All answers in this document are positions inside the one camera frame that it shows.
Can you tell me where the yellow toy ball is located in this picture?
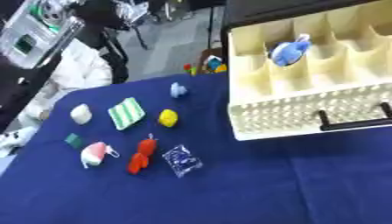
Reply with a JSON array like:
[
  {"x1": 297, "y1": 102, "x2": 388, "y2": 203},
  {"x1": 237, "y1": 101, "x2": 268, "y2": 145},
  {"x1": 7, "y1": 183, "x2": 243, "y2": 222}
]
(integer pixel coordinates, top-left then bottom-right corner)
[{"x1": 157, "y1": 108, "x2": 181, "y2": 129}]

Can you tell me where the pale compartment drawer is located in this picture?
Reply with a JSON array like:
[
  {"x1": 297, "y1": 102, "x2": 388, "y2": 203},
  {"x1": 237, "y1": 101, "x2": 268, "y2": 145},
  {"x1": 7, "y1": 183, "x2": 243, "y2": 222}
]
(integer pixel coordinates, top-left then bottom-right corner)
[{"x1": 227, "y1": 0, "x2": 392, "y2": 142}]

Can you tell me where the colourful toy pile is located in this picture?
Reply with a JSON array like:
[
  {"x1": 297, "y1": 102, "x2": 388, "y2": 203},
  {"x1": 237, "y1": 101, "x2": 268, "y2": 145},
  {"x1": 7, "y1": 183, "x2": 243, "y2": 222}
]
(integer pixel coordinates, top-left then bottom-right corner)
[{"x1": 182, "y1": 55, "x2": 230, "y2": 76}]

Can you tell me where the blue bead clear packet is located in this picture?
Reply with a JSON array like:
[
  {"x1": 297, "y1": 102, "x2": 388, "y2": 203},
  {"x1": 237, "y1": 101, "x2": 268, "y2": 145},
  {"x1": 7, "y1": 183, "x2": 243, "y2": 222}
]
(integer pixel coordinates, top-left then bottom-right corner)
[{"x1": 160, "y1": 143, "x2": 204, "y2": 179}]

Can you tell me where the blue soft toy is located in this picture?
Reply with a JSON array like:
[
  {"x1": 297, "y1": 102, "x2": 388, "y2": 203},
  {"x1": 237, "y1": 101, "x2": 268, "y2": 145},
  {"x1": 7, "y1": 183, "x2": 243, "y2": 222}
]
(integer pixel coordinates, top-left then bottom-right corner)
[{"x1": 268, "y1": 33, "x2": 314, "y2": 67}]

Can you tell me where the black drawer handle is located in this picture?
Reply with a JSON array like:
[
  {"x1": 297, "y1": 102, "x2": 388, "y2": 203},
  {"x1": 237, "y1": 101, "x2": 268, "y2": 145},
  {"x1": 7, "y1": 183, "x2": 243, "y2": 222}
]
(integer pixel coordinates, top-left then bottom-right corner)
[{"x1": 315, "y1": 101, "x2": 392, "y2": 132}]

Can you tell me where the green white striped cloth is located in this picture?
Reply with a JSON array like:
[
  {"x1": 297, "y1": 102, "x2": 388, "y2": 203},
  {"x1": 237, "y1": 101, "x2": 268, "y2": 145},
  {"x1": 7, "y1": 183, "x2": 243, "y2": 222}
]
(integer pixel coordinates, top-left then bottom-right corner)
[{"x1": 107, "y1": 96, "x2": 147, "y2": 131}]

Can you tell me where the black chair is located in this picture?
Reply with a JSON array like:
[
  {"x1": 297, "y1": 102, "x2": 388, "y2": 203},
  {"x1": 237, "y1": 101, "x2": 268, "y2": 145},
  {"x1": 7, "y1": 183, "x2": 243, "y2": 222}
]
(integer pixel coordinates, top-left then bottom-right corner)
[{"x1": 70, "y1": 0, "x2": 151, "y2": 85}]

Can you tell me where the white cloth bundle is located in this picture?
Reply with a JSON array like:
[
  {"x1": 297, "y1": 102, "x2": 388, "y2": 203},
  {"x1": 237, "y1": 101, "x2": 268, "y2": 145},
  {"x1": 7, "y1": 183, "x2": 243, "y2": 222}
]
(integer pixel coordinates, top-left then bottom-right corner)
[{"x1": 17, "y1": 38, "x2": 114, "y2": 128}]

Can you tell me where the small green block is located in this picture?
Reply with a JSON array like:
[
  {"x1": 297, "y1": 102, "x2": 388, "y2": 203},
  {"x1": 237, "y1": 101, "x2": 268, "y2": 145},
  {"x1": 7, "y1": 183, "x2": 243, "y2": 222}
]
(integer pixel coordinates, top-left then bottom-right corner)
[{"x1": 62, "y1": 133, "x2": 85, "y2": 149}]

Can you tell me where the pink white soft toy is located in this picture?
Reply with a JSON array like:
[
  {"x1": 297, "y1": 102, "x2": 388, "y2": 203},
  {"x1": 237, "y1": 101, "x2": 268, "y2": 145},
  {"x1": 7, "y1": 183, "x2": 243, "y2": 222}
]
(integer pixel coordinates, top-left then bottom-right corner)
[{"x1": 80, "y1": 141, "x2": 122, "y2": 170}]

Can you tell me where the white round toy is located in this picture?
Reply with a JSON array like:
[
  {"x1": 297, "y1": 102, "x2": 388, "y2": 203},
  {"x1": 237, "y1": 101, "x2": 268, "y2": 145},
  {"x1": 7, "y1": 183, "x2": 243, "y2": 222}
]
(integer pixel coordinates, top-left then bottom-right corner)
[{"x1": 68, "y1": 103, "x2": 94, "y2": 126}]

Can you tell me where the light blue small toy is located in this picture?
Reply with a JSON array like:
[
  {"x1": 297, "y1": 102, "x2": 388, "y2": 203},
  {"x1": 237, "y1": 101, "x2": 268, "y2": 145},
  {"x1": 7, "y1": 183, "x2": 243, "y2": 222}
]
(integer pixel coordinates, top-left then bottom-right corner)
[{"x1": 168, "y1": 81, "x2": 190, "y2": 99}]

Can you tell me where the orange red toy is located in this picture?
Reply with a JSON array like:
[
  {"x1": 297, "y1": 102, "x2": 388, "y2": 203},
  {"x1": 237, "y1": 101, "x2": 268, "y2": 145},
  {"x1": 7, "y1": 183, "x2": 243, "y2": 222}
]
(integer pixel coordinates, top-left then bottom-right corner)
[{"x1": 125, "y1": 133, "x2": 159, "y2": 175}]

